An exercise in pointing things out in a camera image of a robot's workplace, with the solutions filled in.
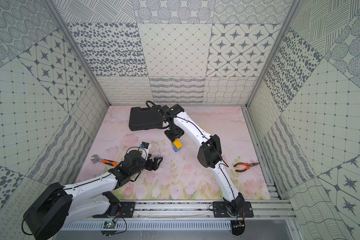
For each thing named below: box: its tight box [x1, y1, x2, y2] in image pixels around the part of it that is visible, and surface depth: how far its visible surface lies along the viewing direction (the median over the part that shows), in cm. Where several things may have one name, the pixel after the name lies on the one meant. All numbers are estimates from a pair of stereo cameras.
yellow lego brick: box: [173, 139, 183, 149], surface depth 88 cm
